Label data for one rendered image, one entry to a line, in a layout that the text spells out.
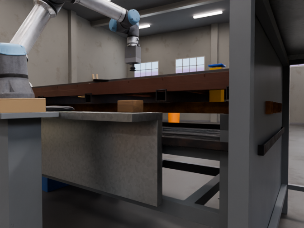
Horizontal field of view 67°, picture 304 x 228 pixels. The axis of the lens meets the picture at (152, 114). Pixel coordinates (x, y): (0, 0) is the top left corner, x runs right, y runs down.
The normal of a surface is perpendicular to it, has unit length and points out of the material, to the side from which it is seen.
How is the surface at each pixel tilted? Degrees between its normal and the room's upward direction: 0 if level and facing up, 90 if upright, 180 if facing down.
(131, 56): 90
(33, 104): 90
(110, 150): 90
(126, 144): 90
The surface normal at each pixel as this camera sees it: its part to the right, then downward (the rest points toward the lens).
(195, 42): -0.46, 0.02
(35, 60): 0.89, 0.01
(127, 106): -0.70, 0.02
